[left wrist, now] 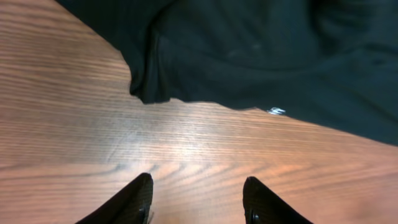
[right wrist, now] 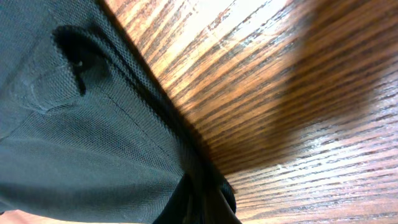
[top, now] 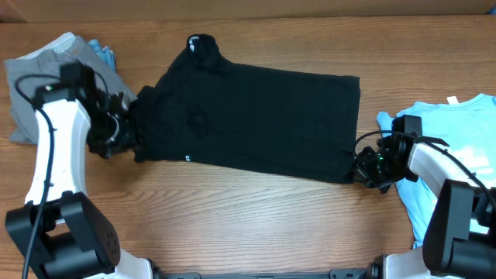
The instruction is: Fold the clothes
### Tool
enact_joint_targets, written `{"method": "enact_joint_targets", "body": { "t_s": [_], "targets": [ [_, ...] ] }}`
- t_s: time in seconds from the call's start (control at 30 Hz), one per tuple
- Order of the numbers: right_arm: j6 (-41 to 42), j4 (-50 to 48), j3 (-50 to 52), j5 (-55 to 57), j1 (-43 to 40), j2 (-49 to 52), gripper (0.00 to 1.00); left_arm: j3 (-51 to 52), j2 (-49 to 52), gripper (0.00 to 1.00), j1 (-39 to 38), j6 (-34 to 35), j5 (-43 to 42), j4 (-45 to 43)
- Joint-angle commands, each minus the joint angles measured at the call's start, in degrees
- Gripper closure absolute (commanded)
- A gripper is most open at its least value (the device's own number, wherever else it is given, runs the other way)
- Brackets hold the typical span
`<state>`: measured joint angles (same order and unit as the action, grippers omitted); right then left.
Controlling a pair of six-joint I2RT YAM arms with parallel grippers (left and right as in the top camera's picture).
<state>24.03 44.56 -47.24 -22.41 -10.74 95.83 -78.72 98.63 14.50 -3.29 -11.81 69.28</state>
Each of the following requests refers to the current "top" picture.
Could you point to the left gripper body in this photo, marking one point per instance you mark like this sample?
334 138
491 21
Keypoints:
111 136

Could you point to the light blue t-shirt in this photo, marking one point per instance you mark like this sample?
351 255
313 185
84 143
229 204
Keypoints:
469 129

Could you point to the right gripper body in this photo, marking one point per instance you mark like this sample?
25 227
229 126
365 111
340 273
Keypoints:
380 169

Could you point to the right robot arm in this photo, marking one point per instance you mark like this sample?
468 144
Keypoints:
460 238

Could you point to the black t-shirt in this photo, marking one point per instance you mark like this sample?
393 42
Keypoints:
209 110

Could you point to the folded blue garment under shorts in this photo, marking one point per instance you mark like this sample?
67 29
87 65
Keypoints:
104 52

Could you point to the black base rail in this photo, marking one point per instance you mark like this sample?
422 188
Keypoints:
353 273

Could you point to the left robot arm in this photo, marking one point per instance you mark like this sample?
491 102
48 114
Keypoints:
59 231

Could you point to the folded grey shorts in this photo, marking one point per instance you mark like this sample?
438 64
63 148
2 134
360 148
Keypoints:
67 48

